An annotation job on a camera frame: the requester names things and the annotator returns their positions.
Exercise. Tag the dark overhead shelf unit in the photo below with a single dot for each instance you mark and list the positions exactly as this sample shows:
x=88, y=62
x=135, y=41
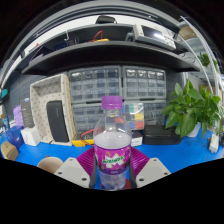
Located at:
x=106, y=55

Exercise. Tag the clear organizer box coloured parts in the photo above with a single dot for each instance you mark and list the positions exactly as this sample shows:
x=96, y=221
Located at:
x=136, y=115

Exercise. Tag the white perforated tray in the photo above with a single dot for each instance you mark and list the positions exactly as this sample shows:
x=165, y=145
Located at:
x=40, y=100

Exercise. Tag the white carton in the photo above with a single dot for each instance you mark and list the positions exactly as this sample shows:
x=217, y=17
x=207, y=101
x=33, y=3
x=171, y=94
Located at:
x=30, y=136

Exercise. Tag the grey small-parts drawer cabinet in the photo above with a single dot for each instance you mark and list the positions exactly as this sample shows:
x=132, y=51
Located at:
x=154, y=112
x=143, y=83
x=85, y=116
x=95, y=83

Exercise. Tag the purple plastic bag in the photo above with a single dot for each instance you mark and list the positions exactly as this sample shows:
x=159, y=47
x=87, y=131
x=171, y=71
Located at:
x=18, y=115

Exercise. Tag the dark grey carton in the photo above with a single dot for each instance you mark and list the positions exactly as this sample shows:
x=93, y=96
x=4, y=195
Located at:
x=27, y=112

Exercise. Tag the white metal rack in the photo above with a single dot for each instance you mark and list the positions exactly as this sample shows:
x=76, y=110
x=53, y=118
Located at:
x=208, y=71

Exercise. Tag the black flat case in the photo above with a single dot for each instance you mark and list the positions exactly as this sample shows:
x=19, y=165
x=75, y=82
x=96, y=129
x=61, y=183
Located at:
x=160, y=136

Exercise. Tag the black rounded speaker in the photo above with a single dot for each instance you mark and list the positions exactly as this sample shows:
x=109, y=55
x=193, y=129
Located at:
x=57, y=121

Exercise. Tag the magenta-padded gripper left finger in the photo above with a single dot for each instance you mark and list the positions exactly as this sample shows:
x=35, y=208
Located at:
x=72, y=170

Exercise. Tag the green potted plant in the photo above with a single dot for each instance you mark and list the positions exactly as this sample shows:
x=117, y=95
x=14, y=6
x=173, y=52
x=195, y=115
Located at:
x=186, y=106

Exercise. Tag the yellow multimeter with red leads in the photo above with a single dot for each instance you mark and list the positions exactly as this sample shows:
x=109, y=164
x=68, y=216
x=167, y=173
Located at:
x=80, y=141

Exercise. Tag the teal screen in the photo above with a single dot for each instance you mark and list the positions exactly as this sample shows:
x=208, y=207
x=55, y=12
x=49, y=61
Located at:
x=4, y=93

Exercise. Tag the flat round red coaster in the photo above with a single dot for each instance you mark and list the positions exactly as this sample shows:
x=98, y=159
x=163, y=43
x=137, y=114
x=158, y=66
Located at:
x=128, y=185

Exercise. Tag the white power adapter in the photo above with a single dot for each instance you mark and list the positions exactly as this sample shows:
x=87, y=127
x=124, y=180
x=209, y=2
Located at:
x=214, y=143

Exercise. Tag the clear bottle purple cap label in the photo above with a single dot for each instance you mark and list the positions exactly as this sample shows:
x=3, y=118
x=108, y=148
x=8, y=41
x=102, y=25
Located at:
x=112, y=140

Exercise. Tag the beige patterned mug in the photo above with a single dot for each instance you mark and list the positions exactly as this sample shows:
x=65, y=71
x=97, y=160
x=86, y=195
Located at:
x=50, y=164

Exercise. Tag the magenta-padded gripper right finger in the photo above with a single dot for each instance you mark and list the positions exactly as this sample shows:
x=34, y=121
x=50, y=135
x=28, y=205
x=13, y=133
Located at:
x=153, y=170

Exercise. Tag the brown cardboard box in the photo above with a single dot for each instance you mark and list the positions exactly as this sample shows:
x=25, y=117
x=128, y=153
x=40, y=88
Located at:
x=9, y=150

